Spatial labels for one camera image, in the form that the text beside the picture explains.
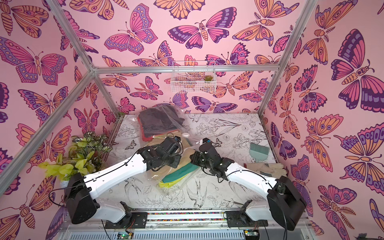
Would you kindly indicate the white wire wall basket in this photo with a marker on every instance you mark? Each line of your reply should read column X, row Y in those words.
column 188, row 76

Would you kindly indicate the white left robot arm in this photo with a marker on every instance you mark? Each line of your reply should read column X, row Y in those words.
column 82, row 192

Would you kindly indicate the beige work glove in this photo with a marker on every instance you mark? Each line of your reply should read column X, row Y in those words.
column 275, row 170

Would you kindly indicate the clear plastic vacuum bag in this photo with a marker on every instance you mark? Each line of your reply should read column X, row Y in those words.
column 196, row 140

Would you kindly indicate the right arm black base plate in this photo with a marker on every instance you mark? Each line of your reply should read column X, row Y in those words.
column 238, row 219

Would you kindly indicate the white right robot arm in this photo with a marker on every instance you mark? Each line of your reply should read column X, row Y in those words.
column 284, row 204

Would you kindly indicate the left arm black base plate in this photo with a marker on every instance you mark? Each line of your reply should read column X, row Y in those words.
column 136, row 220

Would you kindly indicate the green trousers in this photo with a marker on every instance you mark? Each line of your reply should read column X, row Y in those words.
column 180, row 173

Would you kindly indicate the small green succulent plant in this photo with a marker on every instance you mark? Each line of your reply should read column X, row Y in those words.
column 208, row 78

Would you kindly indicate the beige trousers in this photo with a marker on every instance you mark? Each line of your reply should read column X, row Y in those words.
column 158, row 176

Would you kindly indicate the yellow folded garment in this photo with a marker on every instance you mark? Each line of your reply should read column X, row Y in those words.
column 168, row 185

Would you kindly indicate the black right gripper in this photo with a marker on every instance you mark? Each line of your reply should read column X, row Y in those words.
column 205, row 148

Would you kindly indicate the dark grey folded garment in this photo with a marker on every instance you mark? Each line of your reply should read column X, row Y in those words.
column 167, row 118

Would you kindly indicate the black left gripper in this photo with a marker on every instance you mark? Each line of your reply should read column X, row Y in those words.
column 177, row 158

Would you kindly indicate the aluminium frame bars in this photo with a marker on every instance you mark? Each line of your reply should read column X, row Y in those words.
column 22, row 157

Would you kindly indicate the green leafy potted plant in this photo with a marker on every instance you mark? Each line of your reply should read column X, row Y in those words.
column 85, row 157

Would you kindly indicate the red folded garment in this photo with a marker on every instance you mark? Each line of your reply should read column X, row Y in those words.
column 148, row 128

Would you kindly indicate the aluminium mounting rail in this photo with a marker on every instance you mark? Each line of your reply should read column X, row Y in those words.
column 206, row 224

